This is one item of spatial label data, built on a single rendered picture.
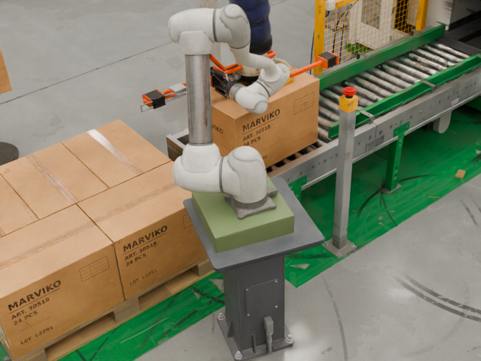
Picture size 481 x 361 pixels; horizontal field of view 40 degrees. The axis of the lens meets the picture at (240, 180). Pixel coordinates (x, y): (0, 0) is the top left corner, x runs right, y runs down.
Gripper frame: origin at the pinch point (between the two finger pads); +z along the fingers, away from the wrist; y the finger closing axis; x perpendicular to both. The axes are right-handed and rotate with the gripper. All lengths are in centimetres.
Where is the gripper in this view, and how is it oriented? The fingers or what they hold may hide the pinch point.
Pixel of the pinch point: (210, 76)
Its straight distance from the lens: 343.4
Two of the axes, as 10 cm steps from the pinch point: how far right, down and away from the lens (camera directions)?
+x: 7.9, -3.9, 4.8
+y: 0.4, 8.1, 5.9
